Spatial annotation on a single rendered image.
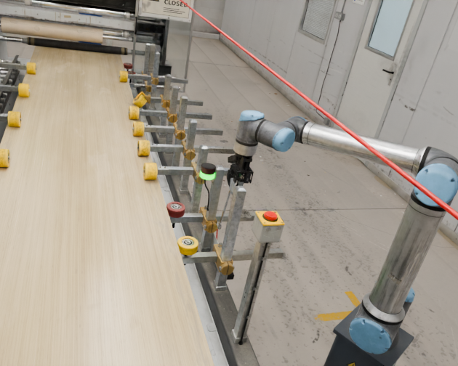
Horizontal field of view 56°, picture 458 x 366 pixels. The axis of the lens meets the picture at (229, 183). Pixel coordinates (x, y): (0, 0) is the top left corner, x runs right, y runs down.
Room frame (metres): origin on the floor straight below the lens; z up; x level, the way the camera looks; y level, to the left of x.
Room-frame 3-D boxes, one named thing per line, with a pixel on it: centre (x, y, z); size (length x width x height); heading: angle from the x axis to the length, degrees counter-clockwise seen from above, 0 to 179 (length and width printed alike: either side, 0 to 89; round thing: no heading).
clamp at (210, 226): (1.60, 0.06, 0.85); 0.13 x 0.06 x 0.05; 22
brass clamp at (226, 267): (1.37, -0.04, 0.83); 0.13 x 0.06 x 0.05; 22
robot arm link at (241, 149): (1.57, -0.04, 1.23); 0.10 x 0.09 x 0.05; 112
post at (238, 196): (1.34, -0.04, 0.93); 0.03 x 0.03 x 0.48; 22
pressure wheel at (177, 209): (1.56, 0.20, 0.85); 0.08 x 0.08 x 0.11
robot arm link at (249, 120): (1.57, -0.04, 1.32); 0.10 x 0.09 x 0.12; 60
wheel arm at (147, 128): (2.31, 0.33, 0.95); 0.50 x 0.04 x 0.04; 112
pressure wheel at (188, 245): (1.33, 0.11, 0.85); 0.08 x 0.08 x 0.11
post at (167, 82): (2.73, 0.52, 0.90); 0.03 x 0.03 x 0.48; 22
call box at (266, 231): (1.10, -0.14, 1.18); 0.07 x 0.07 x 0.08; 22
